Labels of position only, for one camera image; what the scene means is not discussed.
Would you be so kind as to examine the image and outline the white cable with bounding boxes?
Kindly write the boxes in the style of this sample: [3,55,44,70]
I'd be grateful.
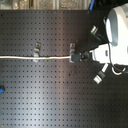
[0,55,73,61]

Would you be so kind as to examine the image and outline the left metal cable clip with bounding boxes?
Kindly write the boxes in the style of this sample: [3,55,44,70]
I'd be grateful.
[33,42,41,63]

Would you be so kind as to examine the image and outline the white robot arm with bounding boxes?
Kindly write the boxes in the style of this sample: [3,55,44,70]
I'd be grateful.
[70,3,128,75]

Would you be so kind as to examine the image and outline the right metal cable clip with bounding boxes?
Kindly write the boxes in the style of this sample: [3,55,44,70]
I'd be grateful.
[69,43,76,63]

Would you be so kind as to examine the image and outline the blue pole at top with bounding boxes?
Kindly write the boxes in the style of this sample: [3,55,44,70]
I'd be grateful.
[88,0,93,11]

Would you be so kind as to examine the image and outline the metal cable clip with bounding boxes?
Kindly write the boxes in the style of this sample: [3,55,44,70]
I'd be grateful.
[33,42,41,63]
[69,43,76,63]

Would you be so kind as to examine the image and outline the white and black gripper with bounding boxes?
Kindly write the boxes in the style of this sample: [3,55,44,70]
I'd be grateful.
[71,44,110,63]

